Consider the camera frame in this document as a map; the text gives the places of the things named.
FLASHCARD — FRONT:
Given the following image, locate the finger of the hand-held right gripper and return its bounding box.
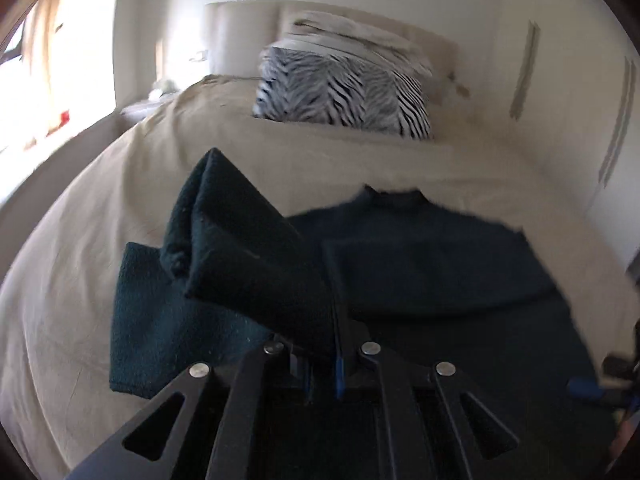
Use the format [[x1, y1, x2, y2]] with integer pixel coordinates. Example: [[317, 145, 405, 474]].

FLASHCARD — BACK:
[[601, 354, 638, 378], [566, 378, 628, 404]]

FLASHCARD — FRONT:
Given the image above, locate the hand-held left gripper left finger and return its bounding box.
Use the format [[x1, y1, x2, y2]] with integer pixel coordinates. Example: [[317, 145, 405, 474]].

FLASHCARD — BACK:
[[65, 339, 321, 480]]

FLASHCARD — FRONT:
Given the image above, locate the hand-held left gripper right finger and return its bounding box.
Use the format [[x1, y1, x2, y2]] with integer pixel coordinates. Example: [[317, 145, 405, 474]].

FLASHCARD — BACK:
[[326, 275, 523, 480]]

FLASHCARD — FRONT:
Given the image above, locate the dark green fleece sweater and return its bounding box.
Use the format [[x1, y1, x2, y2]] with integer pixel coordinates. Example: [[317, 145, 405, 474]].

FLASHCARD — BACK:
[[109, 147, 608, 480]]

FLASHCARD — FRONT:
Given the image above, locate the beige bed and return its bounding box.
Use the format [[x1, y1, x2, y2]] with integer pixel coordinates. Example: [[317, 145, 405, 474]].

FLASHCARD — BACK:
[[0, 72, 640, 480]]

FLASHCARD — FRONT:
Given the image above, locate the zebra print pillow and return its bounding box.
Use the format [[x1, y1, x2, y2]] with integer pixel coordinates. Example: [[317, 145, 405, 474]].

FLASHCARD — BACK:
[[252, 44, 435, 140]]

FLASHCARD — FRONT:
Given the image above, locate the white bedside table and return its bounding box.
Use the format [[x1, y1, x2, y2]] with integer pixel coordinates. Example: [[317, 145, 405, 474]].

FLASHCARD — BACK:
[[119, 97, 173, 123]]

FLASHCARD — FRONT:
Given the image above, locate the folded white duvet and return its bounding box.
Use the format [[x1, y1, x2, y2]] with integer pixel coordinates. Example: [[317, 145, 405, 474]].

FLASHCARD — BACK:
[[280, 10, 433, 76]]

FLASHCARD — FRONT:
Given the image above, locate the beige padded headboard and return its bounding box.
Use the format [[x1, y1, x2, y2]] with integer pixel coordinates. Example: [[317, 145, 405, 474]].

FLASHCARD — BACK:
[[202, 0, 458, 96]]

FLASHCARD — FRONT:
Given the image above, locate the beige curtain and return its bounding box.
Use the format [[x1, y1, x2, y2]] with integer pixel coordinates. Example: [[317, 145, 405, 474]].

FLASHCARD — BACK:
[[22, 0, 68, 143]]

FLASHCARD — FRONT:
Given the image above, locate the wardrobe door handle strip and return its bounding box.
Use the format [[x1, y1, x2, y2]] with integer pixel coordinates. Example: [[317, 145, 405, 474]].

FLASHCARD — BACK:
[[596, 56, 637, 190], [509, 20, 542, 122]]

